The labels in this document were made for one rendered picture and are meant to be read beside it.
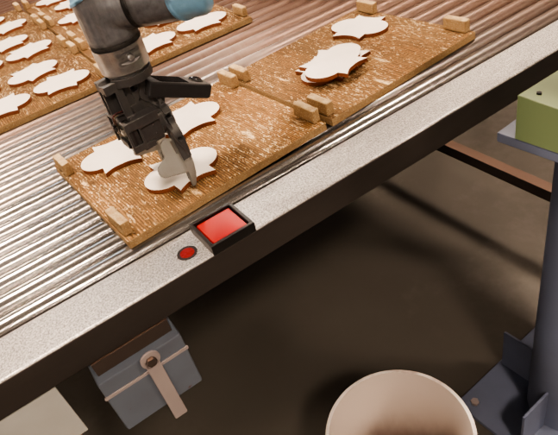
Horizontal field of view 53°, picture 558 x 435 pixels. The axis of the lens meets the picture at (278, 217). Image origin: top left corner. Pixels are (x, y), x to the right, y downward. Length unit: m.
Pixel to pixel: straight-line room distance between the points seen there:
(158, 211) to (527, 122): 0.62
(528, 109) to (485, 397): 0.93
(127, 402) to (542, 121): 0.78
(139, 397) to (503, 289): 1.35
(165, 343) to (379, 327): 1.10
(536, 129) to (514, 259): 1.09
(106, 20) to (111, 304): 0.39
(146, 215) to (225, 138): 0.23
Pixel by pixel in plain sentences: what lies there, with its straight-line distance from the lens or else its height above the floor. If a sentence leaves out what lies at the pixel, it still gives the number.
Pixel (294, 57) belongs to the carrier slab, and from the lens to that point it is 1.31.
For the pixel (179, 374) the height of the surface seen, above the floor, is 0.75.
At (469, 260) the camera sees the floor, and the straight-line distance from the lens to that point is 2.06.
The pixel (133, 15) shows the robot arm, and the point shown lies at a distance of 0.82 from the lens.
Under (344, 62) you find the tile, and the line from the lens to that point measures 1.17.
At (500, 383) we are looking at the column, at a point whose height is 0.01.
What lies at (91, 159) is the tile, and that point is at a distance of 1.13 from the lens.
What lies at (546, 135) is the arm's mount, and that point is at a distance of 1.02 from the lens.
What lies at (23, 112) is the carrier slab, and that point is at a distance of 1.49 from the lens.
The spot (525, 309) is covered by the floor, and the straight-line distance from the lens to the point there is 1.92.
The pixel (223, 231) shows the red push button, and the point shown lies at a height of 0.93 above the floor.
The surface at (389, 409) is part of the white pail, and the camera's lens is 1.42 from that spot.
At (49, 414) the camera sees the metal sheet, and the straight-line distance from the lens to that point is 0.91.
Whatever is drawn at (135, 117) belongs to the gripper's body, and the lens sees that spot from 0.89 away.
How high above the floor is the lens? 1.45
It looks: 38 degrees down
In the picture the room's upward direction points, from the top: 15 degrees counter-clockwise
